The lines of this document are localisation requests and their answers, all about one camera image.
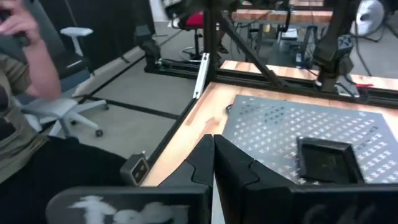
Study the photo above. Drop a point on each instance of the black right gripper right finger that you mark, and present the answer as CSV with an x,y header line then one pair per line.
x,y
242,180

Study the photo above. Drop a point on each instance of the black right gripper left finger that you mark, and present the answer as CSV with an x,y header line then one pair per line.
x,y
199,168

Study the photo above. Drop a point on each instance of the black square mini plate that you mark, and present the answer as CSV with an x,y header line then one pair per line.
x,y
326,161

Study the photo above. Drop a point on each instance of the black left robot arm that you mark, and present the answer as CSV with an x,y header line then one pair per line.
x,y
329,53

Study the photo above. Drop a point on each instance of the grey perforated metal shelf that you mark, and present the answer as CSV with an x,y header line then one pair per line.
x,y
280,124

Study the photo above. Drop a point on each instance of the red stool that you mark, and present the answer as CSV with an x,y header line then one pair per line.
x,y
194,20

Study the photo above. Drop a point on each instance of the grey office chair white base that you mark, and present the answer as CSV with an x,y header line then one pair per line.
x,y
62,109

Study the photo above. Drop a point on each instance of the wooden workbench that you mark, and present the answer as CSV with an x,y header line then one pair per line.
x,y
280,16

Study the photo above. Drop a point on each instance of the black curtain panel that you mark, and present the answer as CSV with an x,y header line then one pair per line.
x,y
102,28

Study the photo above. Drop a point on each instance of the person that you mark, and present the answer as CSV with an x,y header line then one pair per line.
x,y
40,71

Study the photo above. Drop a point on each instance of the grey floor fan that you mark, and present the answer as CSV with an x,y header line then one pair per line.
x,y
370,14

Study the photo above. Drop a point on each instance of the grey table-level camera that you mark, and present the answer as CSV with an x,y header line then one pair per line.
x,y
135,169

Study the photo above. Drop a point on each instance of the white bracket strip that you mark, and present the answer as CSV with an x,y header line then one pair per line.
x,y
201,76

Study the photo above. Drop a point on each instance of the black aluminium table frame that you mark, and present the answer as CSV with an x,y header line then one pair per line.
x,y
264,83

